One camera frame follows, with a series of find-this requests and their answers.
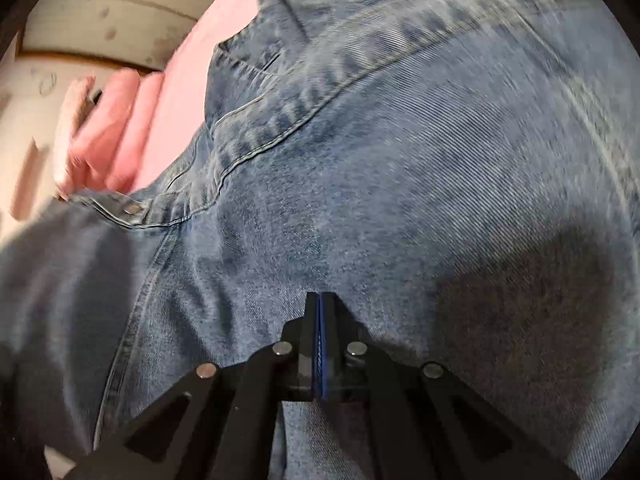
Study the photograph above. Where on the floral pattern wardrobe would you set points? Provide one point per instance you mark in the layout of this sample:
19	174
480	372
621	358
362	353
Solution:
125	5

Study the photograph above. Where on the folded pink blanket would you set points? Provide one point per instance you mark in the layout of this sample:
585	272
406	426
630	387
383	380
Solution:
115	130

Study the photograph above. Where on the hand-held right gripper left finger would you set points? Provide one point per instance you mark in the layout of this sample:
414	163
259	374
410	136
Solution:
312	330

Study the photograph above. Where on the pink bed sheet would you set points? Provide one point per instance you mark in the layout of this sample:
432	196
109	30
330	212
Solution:
200	35

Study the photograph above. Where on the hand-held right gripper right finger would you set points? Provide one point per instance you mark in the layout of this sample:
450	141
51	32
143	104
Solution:
326	330

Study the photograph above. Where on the blue denim jacket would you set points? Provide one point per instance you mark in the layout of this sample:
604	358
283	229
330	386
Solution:
400	160

